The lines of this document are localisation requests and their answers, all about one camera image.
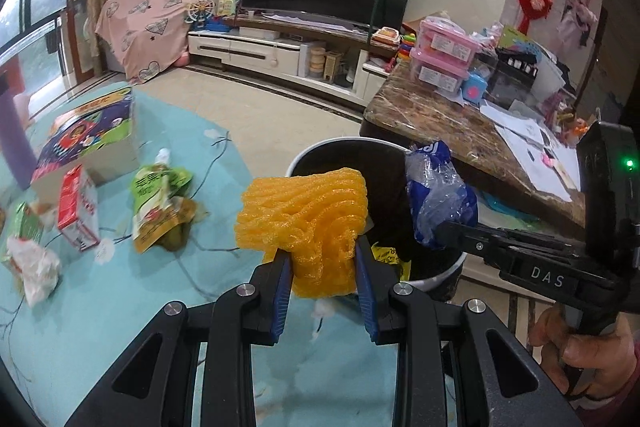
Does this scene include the red milk carton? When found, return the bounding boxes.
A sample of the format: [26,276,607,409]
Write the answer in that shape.
[56,164,101,253]

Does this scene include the orange foam fruit net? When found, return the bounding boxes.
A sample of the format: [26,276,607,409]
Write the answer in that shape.
[235,167,370,299]

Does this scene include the blue plastic wrapper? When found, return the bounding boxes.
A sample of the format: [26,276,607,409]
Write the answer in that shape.
[404,141,480,250]

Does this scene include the toy ferris wheel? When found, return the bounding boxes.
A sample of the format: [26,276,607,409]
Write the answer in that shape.
[185,0,215,32]

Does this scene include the white television cabinet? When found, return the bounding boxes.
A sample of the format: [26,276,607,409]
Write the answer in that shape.
[187,14,401,108]

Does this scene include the pink heart print cloth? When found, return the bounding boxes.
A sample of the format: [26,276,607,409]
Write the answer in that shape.
[95,0,201,84]

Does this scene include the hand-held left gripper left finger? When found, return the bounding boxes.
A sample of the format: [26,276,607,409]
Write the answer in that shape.
[65,249,293,427]

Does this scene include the green milk carton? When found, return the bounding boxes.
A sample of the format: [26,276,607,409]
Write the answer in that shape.
[0,202,43,263]

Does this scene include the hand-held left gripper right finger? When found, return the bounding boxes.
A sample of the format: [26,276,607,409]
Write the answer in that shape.
[354,237,583,427]

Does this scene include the pink lidded storage box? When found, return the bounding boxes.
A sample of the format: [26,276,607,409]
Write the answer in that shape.
[417,18,478,62]
[409,49,471,95]

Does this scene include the black bin with white rim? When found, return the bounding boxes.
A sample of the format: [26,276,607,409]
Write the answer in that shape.
[284,137,468,303]

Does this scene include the white paper sheets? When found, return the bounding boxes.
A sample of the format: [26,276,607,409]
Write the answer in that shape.
[480,99,573,202]

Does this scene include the person's right hand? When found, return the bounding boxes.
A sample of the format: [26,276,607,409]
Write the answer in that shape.
[529,304,638,400]

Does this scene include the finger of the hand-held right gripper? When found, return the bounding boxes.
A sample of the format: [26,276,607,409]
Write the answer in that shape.
[442,219,582,269]

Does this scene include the brown marble table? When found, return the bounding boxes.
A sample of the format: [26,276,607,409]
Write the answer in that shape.
[361,62,586,225]

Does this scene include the crumpled white tissue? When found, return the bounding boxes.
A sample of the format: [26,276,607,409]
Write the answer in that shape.
[5,237,62,308]

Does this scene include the yellow snack wrapper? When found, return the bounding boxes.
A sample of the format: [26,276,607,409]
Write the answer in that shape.
[372,244,412,282]

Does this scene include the green spout pouch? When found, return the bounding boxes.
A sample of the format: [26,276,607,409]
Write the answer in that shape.
[131,148,195,253]

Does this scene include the small blue case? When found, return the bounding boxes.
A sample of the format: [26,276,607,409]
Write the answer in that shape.
[461,72,488,102]

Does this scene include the colourful cardboard box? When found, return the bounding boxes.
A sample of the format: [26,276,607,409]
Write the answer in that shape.
[32,89,141,202]

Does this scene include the balcony sliding glass door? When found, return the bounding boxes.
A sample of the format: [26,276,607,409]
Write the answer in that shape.
[0,0,96,118]

